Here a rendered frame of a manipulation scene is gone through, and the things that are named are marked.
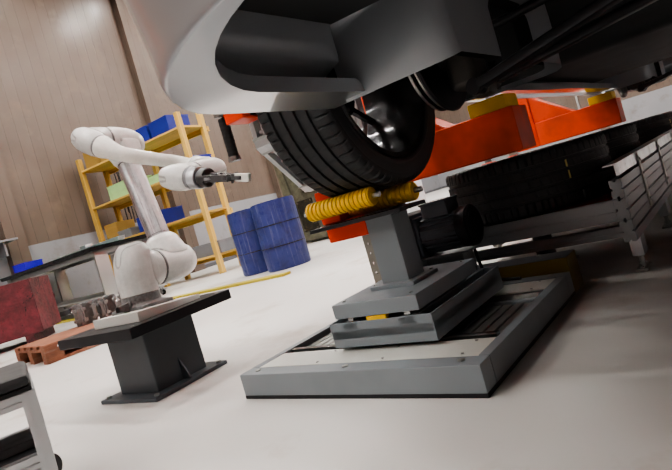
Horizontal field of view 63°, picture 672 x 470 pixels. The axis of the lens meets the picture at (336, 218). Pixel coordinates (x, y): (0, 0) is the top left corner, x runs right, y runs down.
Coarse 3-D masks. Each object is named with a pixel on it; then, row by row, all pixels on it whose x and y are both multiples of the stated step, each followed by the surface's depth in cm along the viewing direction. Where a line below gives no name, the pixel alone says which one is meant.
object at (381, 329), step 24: (456, 288) 170; (480, 288) 171; (408, 312) 151; (432, 312) 146; (456, 312) 156; (336, 336) 167; (360, 336) 161; (384, 336) 156; (408, 336) 151; (432, 336) 146
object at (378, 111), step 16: (400, 80) 186; (368, 96) 195; (384, 96) 191; (400, 96) 187; (416, 96) 183; (352, 112) 177; (368, 112) 195; (384, 112) 191; (400, 112) 186; (416, 112) 182; (368, 128) 194; (384, 128) 189; (400, 128) 184; (416, 128) 178; (384, 144) 184; (400, 144) 177; (416, 144) 172
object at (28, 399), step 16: (0, 368) 148; (16, 368) 138; (0, 384) 123; (16, 384) 124; (32, 384) 133; (0, 400) 122; (16, 400) 123; (32, 400) 125; (32, 416) 124; (16, 432) 151; (32, 432) 124; (0, 448) 147; (16, 448) 149; (32, 448) 149; (48, 448) 125; (0, 464) 143; (16, 464) 122; (32, 464) 124; (48, 464) 125
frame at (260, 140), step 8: (360, 104) 200; (256, 120) 162; (360, 120) 198; (256, 128) 162; (360, 128) 198; (256, 136) 161; (264, 136) 159; (256, 144) 162; (264, 144) 160; (264, 152) 163; (272, 152) 166; (272, 160) 165; (280, 160) 167; (280, 168) 167; (288, 176) 170; (296, 184) 172; (304, 184) 172
